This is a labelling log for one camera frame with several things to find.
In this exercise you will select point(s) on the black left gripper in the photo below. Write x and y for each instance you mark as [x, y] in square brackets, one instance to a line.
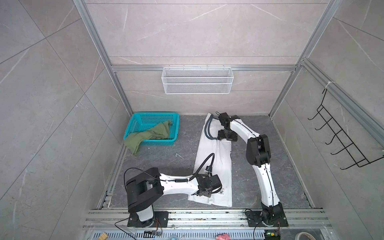
[210, 194]

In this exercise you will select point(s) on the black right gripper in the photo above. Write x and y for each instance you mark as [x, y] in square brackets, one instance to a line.
[220, 135]

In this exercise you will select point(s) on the white navy-trimmed tank top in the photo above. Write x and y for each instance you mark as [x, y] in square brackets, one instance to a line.
[222, 165]

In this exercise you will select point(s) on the olive green tank top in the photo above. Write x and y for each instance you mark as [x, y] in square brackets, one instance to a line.
[160, 131]

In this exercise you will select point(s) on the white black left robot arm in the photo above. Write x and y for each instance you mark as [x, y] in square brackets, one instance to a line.
[147, 187]

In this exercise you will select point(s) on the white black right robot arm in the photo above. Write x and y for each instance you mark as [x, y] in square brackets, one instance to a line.
[258, 155]

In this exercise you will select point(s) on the pink small object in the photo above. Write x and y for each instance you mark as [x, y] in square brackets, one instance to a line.
[223, 237]

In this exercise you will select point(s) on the green circuit board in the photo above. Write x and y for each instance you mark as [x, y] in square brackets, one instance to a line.
[272, 235]

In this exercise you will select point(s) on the teal plastic basket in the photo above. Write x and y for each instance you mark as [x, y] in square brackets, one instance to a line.
[143, 121]

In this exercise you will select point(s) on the white tape roll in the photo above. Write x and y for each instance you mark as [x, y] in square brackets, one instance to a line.
[304, 236]

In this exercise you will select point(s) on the small wooden block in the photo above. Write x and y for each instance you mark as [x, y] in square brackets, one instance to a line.
[103, 236]

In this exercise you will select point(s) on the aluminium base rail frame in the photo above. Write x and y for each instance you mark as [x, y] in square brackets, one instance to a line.
[205, 224]

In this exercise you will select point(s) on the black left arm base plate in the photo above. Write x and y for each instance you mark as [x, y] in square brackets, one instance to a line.
[159, 219]

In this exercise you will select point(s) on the white wire mesh shelf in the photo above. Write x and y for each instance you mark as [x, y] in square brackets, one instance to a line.
[197, 80]

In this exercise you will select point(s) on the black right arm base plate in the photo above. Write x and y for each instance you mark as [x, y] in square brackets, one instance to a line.
[255, 219]

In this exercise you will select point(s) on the black wire hook rack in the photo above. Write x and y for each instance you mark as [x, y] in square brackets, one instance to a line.
[340, 135]

